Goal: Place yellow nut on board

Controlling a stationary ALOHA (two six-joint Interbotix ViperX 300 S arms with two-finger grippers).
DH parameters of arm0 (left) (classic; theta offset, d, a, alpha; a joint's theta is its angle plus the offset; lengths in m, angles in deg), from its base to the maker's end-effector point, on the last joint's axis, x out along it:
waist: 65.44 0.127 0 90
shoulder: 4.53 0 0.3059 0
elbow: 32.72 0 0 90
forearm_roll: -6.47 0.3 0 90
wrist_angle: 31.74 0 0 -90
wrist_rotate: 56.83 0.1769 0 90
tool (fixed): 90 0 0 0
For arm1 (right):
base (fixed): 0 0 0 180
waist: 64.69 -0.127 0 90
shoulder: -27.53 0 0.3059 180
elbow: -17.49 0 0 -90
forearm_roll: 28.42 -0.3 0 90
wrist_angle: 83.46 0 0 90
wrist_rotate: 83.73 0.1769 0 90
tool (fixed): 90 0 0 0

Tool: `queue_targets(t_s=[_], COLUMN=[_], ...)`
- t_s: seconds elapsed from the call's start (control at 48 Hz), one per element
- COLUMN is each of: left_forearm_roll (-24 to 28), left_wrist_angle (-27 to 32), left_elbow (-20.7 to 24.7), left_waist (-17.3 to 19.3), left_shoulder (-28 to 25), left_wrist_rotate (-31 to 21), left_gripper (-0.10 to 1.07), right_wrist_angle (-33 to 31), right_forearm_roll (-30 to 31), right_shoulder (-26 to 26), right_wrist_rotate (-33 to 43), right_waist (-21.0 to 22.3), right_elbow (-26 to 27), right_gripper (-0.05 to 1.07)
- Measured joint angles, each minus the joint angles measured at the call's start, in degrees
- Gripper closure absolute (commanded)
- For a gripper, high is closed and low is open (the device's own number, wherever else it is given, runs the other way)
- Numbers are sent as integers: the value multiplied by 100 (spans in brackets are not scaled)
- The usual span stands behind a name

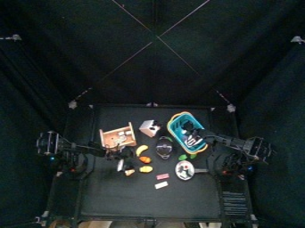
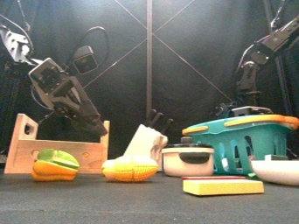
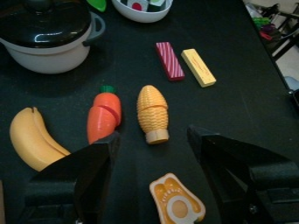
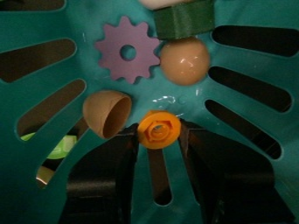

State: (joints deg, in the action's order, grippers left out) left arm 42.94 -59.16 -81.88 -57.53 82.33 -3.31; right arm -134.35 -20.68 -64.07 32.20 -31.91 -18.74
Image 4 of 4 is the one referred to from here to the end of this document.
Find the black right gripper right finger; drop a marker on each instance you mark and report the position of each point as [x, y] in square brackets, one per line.
[226, 169]

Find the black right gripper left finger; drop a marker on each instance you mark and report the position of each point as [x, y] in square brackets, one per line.
[111, 163]

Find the yellow plastic toy nut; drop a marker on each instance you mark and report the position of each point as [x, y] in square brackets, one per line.
[160, 129]

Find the lime green toy piece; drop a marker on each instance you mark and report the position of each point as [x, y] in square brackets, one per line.
[61, 147]

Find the brown toy egg half shell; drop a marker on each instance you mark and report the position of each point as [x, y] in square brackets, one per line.
[107, 113]

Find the tan round toy piece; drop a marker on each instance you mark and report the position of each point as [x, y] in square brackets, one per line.
[43, 176]

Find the teal slotted plastic basket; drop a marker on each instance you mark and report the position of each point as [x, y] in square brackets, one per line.
[47, 204]

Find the brown toy egg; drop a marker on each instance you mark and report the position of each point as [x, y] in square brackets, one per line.
[185, 61]

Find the purple toy gear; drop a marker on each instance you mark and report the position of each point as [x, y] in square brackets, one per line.
[129, 50]

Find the dark green hexagonal toy block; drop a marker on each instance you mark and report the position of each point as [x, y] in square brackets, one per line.
[184, 21]

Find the white toy egg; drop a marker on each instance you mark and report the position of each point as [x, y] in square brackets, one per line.
[160, 3]

